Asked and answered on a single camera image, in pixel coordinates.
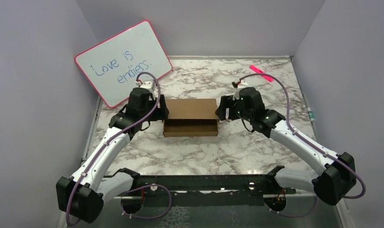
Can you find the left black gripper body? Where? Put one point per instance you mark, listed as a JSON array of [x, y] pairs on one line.
[[152, 104]]

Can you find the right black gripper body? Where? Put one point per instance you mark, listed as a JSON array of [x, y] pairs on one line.
[[240, 112]]

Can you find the brown cardboard box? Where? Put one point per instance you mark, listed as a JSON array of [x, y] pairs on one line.
[[191, 118]]

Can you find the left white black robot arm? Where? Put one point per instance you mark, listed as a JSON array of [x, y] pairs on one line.
[[91, 176]]

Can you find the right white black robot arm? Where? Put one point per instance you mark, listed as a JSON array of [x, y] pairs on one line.
[[311, 157]]

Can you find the pink highlighter marker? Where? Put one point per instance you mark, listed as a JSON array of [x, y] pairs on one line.
[[257, 70]]

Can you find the pink framed whiteboard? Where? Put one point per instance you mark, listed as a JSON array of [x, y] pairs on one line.
[[113, 65]]

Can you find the green capped marker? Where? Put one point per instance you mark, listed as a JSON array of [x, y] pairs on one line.
[[310, 114]]

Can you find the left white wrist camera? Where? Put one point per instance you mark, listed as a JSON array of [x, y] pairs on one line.
[[149, 85]]

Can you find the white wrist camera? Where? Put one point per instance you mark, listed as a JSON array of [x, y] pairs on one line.
[[238, 85], [149, 85]]

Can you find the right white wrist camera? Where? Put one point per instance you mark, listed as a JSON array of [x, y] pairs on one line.
[[238, 85]]

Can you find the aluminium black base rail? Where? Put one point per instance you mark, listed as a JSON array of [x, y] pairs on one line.
[[168, 191]]

